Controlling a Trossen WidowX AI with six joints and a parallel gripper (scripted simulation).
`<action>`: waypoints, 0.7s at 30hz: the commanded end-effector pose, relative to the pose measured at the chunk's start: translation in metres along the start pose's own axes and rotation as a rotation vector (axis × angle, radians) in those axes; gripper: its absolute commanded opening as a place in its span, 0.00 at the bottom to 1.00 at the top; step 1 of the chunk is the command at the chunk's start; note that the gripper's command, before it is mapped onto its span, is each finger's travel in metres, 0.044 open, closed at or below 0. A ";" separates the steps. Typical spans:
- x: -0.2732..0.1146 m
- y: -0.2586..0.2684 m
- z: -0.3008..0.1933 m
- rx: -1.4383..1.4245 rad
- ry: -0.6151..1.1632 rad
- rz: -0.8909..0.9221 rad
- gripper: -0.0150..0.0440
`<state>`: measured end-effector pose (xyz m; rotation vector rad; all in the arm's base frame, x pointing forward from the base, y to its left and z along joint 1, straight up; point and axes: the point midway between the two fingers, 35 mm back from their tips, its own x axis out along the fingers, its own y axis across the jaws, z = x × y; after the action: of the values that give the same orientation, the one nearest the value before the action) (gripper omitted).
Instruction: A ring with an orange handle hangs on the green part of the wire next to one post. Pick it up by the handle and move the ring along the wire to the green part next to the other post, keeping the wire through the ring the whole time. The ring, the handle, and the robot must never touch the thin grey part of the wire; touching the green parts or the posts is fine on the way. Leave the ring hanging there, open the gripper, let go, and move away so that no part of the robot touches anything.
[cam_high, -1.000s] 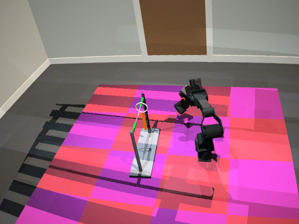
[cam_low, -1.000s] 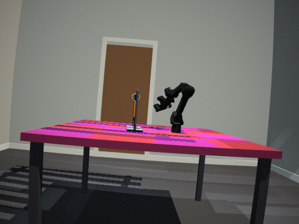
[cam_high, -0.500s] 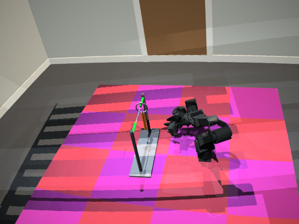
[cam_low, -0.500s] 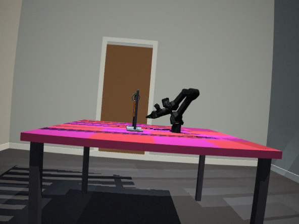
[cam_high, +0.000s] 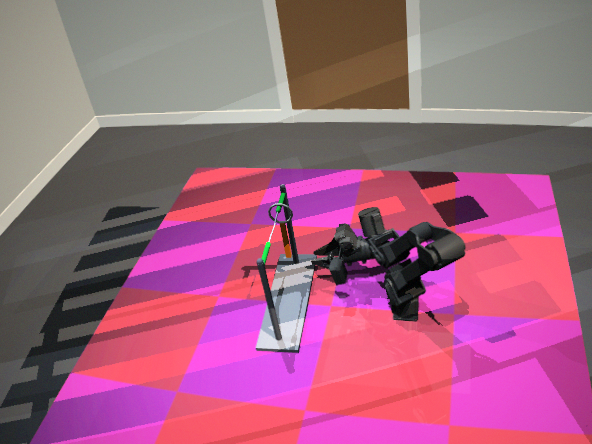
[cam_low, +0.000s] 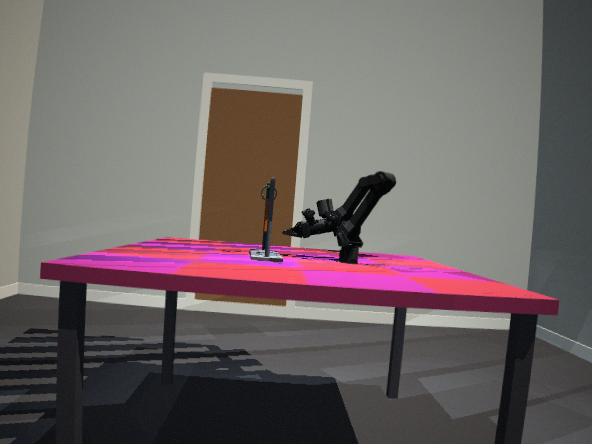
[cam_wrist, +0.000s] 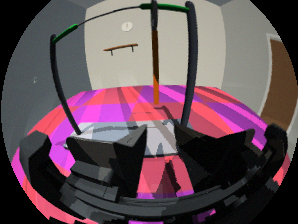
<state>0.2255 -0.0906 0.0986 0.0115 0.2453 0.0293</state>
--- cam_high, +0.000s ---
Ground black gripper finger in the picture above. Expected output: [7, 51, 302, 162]
[311, 252, 334, 270]
[313, 238, 340, 256]

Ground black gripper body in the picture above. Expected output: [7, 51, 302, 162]
[329, 236, 369, 285]

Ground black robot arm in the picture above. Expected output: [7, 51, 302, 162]
[334, 207, 465, 322]

